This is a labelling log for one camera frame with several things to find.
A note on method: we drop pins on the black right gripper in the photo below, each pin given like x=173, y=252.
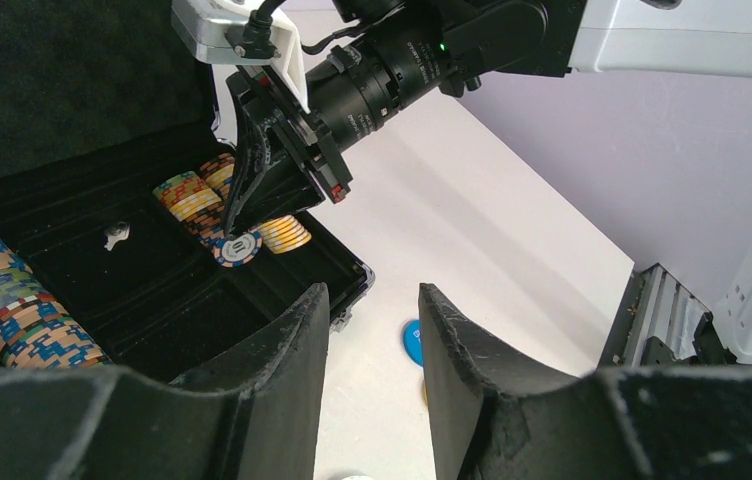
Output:
x=286, y=158

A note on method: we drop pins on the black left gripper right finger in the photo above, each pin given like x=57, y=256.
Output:
x=497, y=413

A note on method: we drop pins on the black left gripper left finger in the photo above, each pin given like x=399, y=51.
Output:
x=252, y=412

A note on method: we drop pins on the blue ten poker chip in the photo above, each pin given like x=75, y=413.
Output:
x=238, y=251

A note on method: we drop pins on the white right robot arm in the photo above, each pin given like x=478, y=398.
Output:
x=324, y=98

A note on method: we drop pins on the right chip row orange blue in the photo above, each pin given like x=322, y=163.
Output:
x=194, y=204

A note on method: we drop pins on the blue small blind button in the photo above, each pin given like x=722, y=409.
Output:
x=411, y=340

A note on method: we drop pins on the small silver key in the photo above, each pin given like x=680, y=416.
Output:
x=116, y=233

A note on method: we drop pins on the black aluminium poker case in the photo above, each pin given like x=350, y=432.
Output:
x=100, y=102

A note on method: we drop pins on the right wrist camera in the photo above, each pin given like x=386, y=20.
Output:
x=218, y=32

